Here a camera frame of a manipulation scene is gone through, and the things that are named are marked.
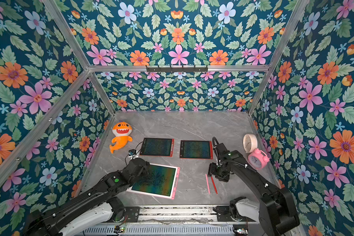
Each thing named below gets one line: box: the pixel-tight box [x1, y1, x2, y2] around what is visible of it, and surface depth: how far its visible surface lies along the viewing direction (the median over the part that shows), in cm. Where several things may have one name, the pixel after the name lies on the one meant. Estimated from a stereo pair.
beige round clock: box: [242, 133, 259, 153], surface depth 91 cm
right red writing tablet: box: [179, 140, 214, 160], surface depth 100 cm
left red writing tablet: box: [139, 137, 175, 158], surface depth 101 cm
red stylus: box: [210, 176, 218, 195], surface depth 85 cm
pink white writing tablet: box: [126, 162, 181, 200], surface depth 86 cm
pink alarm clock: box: [247, 148, 270, 170], surface depth 85 cm
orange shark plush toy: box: [109, 121, 133, 154], surface depth 100 cm
